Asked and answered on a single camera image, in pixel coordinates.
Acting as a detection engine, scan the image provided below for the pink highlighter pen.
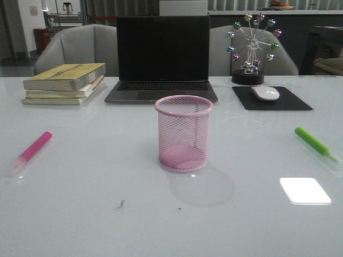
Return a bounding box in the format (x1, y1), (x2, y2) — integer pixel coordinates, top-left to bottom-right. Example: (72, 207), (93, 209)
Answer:
(4, 131), (53, 178)

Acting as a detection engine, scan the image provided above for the green highlighter pen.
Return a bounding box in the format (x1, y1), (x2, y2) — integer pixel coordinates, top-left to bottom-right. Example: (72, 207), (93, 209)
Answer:
(294, 127), (342, 167)

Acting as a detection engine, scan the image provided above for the pink mesh pen holder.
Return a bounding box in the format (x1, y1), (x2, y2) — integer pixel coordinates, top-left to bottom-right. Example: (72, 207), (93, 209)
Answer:
(155, 95), (213, 172)

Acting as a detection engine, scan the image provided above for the dark grey open laptop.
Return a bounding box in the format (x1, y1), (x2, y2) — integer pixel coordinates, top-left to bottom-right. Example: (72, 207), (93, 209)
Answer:
(105, 16), (218, 104)

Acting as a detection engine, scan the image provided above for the middle cream book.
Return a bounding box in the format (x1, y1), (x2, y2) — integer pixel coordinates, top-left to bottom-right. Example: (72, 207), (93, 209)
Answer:
(26, 75), (104, 98)

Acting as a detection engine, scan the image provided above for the cream book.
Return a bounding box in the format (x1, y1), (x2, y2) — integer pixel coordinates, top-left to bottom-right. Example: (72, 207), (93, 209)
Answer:
(21, 83), (102, 105)
(26, 75), (104, 98)

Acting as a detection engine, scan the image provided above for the right grey armchair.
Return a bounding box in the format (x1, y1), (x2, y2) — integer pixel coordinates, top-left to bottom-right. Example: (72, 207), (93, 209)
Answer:
(209, 25), (299, 76)

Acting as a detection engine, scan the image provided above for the grey armchair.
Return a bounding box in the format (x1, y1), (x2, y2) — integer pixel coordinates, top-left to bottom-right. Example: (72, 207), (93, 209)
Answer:
(34, 24), (119, 77)
(209, 25), (299, 76)

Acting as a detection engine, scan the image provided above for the white computer mouse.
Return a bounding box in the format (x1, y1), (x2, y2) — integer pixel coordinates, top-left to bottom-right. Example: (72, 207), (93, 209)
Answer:
(251, 85), (280, 101)

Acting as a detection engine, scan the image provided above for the top yellow book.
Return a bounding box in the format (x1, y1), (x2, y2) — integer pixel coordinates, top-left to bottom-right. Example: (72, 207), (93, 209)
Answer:
(23, 63), (106, 91)

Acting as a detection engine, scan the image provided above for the left grey armchair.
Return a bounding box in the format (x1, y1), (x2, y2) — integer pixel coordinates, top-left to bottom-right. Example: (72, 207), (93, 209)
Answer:
(34, 24), (119, 77)

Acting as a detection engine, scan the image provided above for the ferris wheel desk ornament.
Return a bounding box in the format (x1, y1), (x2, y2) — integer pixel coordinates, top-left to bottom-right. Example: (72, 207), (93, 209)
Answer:
(227, 13), (280, 85)

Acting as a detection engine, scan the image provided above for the black mouse pad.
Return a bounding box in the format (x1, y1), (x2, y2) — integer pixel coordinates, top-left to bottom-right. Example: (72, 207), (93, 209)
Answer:
(232, 86), (313, 111)

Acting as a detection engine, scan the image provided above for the white box behind laptop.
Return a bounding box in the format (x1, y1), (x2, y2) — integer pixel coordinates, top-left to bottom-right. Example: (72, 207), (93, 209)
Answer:
(159, 1), (208, 16)

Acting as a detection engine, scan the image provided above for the bottom cream book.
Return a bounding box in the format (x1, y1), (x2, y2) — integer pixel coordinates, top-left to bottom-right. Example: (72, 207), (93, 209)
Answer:
(21, 83), (102, 105)

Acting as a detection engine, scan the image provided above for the red trash bin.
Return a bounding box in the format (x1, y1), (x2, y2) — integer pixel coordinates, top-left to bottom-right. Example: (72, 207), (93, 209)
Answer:
(33, 28), (50, 55)

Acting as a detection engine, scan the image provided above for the fruit bowl on counter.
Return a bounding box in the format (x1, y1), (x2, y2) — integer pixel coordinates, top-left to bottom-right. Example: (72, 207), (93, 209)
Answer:
(269, 0), (294, 11)

